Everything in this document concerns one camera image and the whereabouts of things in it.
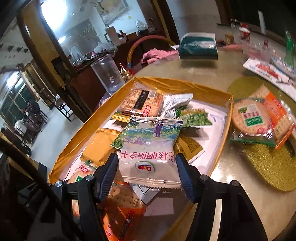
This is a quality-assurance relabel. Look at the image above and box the yellow cardboard tray box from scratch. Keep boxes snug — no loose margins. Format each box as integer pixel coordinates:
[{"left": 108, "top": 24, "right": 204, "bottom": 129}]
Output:
[{"left": 48, "top": 77, "right": 233, "bottom": 240}]

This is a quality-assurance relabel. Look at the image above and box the green plastic bottle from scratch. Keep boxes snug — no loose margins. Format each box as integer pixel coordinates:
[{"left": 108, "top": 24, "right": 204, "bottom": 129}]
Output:
[{"left": 284, "top": 30, "right": 294, "bottom": 69}]

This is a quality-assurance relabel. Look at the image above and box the white red jar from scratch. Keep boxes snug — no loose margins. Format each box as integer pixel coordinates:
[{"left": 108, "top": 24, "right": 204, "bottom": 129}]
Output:
[{"left": 239, "top": 23, "right": 250, "bottom": 42}]

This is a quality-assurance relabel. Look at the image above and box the blue white ceramic plate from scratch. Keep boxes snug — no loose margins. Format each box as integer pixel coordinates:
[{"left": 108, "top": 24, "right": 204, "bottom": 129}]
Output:
[{"left": 271, "top": 56, "right": 296, "bottom": 79}]

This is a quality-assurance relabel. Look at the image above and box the green peas snack packet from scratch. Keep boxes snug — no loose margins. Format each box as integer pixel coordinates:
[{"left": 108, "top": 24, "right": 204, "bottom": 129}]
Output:
[{"left": 110, "top": 126, "right": 128, "bottom": 151}]

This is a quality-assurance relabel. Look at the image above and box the white Dole snack packet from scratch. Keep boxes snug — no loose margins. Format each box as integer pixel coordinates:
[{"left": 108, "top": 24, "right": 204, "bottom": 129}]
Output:
[{"left": 119, "top": 115, "right": 183, "bottom": 189}]

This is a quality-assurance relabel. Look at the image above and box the clear plastic container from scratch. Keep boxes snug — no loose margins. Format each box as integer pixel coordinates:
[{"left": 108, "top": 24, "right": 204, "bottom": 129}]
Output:
[{"left": 241, "top": 40, "right": 276, "bottom": 62}]

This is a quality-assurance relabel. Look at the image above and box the round cracker pack back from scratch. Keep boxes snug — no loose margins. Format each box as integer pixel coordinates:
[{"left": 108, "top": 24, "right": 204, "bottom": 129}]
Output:
[{"left": 230, "top": 97, "right": 276, "bottom": 148}]

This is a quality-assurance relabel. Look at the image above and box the yellow snack packet in box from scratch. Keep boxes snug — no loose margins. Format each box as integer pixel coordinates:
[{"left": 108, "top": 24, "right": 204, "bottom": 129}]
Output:
[{"left": 80, "top": 128, "right": 120, "bottom": 166}]

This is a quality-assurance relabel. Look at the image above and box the small olive snack packet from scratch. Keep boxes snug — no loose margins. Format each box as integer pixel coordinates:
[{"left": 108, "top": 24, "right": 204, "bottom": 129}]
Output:
[{"left": 174, "top": 134, "right": 204, "bottom": 163}]

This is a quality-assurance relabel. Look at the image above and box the white triangular snack packet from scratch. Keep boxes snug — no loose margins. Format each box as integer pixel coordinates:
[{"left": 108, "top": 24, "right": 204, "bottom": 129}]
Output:
[{"left": 159, "top": 93, "right": 193, "bottom": 119}]

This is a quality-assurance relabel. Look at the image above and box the pink cloth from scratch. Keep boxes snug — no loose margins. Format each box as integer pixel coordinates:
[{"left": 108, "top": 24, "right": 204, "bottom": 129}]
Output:
[{"left": 140, "top": 48, "right": 178, "bottom": 65}]

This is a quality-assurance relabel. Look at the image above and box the brown square cracker pack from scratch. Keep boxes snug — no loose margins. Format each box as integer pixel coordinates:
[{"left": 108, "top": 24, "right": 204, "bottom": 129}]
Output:
[{"left": 119, "top": 88, "right": 164, "bottom": 117}]

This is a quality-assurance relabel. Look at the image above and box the gold woven placemat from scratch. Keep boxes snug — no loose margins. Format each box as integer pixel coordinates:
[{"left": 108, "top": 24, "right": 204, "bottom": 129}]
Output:
[{"left": 228, "top": 76, "right": 295, "bottom": 191}]

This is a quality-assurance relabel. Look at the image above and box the orange hoop chair back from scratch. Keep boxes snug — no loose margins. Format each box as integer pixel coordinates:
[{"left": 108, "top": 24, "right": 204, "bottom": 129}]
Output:
[{"left": 126, "top": 35, "right": 176, "bottom": 69}]

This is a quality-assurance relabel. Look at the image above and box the white electric kettle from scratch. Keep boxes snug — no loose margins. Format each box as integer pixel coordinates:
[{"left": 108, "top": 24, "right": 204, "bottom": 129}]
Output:
[{"left": 104, "top": 26, "right": 121, "bottom": 47}]

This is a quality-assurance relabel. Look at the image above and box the orange square cracker pack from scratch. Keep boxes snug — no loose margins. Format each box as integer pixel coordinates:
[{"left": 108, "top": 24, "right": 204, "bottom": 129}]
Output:
[{"left": 249, "top": 84, "right": 295, "bottom": 150}]

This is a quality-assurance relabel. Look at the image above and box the round cracker pack front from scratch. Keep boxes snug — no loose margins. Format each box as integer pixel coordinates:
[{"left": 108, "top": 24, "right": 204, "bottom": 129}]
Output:
[{"left": 67, "top": 160, "right": 97, "bottom": 184}]

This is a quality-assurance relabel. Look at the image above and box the orange cracker pack in box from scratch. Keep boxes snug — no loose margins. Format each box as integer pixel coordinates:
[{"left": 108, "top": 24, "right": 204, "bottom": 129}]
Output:
[{"left": 98, "top": 181, "right": 147, "bottom": 240}]

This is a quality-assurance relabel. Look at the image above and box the white paper roll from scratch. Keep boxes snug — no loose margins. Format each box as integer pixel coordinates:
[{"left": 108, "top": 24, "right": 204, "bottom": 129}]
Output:
[{"left": 258, "top": 11, "right": 266, "bottom": 35}]

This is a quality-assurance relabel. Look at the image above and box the teal tissue pack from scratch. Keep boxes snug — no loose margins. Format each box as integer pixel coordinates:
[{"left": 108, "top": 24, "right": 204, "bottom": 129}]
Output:
[{"left": 178, "top": 32, "right": 218, "bottom": 60}]

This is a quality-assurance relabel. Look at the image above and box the round cracker pack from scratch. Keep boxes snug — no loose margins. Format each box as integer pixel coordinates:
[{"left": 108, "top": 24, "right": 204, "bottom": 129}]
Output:
[
  {"left": 67, "top": 160, "right": 97, "bottom": 184},
  {"left": 230, "top": 97, "right": 276, "bottom": 148}
]

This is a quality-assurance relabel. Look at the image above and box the yellow snack bar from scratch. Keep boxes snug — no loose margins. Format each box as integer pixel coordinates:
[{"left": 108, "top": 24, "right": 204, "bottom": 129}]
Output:
[{"left": 112, "top": 113, "right": 130, "bottom": 123}]

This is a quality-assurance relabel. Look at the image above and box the printed paper flyer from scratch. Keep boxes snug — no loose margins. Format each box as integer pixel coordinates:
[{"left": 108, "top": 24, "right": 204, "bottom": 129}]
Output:
[{"left": 243, "top": 58, "right": 296, "bottom": 101}]

